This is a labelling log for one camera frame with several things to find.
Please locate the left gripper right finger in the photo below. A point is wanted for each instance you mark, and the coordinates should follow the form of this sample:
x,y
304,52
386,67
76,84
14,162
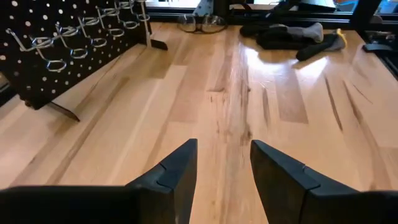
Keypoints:
x,y
311,205

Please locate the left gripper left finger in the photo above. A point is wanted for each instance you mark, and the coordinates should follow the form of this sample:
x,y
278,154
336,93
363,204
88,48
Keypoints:
x,y
109,205

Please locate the black metal pegboard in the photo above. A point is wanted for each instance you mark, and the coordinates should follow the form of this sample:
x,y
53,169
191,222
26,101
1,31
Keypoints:
x,y
31,81

